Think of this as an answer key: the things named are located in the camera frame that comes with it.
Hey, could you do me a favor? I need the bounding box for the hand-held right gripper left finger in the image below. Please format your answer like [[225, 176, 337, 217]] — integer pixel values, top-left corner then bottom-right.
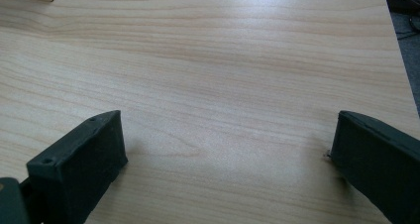
[[20, 109, 129, 224]]

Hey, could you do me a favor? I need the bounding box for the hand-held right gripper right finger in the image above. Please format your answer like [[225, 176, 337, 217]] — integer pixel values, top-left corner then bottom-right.
[[330, 110, 420, 224]]

